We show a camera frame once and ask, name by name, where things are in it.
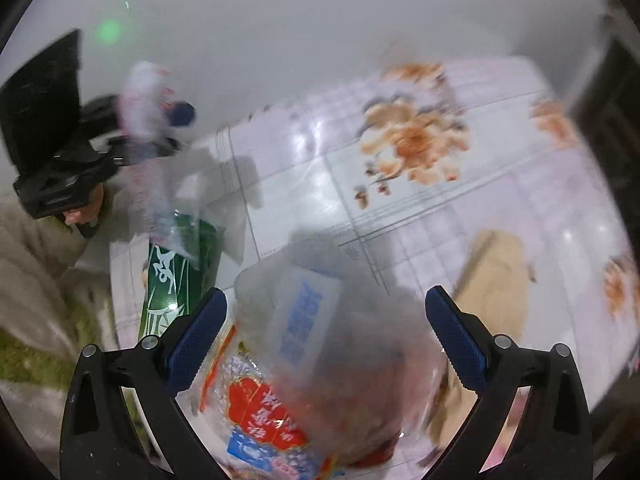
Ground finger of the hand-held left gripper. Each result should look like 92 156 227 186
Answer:
107 137 182 165
167 101 196 127

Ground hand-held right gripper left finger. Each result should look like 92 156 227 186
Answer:
60 287 236 480

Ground dark wooden furniture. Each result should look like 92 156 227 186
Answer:
570 10 640 241

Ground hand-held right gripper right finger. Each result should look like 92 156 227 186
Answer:
424 285 593 480

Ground red snack packet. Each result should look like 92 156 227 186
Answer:
196 325 401 480

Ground clear plastic bottle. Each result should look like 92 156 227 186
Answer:
234 232 447 463

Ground brown paper piece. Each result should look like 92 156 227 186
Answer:
429 229 532 443

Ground green printed packet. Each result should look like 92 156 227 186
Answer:
137 215 226 341

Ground clear printed plastic wrapper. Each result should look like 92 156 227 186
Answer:
117 60 211 261

